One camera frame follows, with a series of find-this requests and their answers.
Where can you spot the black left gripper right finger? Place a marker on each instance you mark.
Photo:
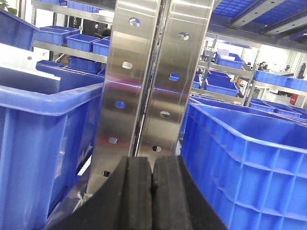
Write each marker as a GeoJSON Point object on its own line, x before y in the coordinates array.
{"type": "Point", "coordinates": [178, 204]}

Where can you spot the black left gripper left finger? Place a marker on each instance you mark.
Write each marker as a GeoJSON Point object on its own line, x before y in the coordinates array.
{"type": "Point", "coordinates": [123, 202]}

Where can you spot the blue bin right foreground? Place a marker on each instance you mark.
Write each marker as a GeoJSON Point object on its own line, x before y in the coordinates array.
{"type": "Point", "coordinates": [252, 169]}

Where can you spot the blue bin foreground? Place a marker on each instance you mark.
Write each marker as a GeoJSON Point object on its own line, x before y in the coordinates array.
{"type": "Point", "coordinates": [252, 169]}
{"type": "Point", "coordinates": [48, 121]}

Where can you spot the blue bin left foreground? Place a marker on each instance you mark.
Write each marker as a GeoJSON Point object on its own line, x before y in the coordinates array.
{"type": "Point", "coordinates": [48, 121]}

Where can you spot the twin perforated steel posts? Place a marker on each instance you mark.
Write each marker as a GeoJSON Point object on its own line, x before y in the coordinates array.
{"type": "Point", "coordinates": [153, 55]}

